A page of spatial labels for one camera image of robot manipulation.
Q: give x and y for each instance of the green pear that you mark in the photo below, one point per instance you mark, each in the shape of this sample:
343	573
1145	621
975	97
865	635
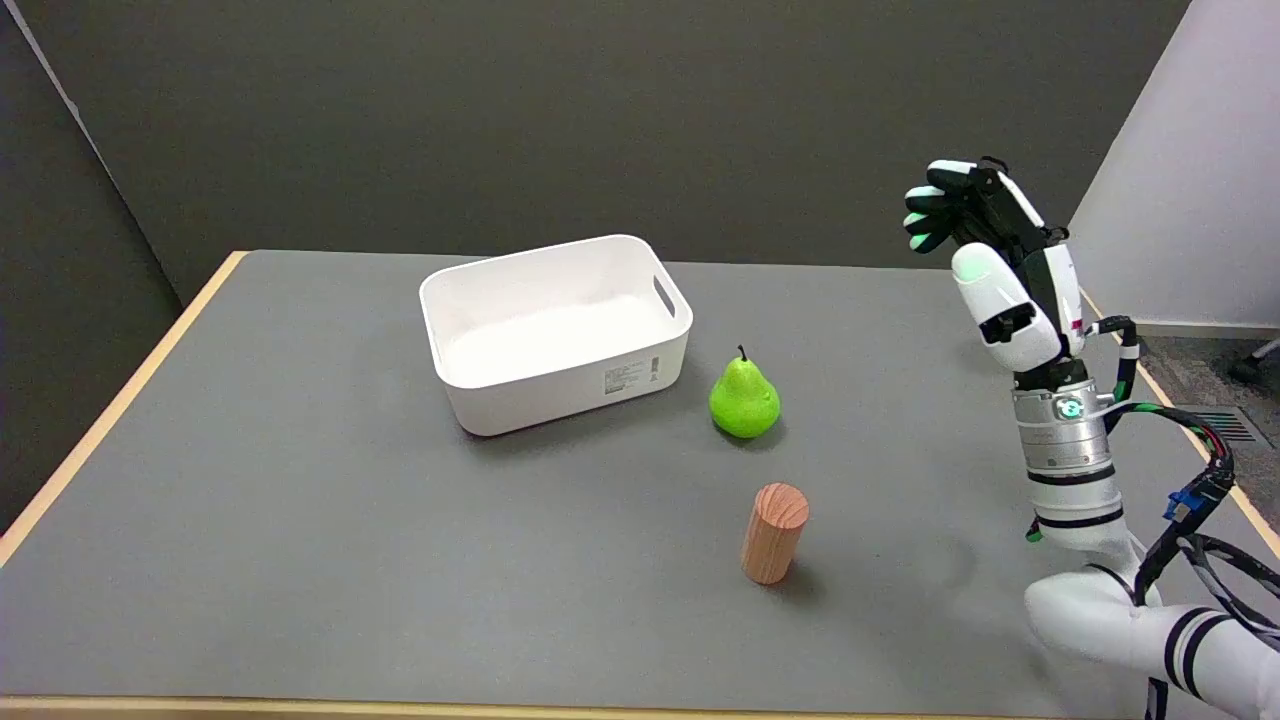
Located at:
744	398

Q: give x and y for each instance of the floor vent grille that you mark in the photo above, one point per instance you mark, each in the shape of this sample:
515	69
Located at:
1222	424

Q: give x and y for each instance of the wooden cylinder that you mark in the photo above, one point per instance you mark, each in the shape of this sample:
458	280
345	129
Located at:
774	533

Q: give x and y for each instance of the chair caster leg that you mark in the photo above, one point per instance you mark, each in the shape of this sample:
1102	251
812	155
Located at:
1254	362

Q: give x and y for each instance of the white plastic bin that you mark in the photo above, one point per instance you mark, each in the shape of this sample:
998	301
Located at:
556	332

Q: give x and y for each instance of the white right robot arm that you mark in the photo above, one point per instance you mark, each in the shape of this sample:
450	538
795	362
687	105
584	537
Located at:
1085	560

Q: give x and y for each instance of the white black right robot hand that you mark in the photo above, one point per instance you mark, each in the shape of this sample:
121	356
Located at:
1015	290

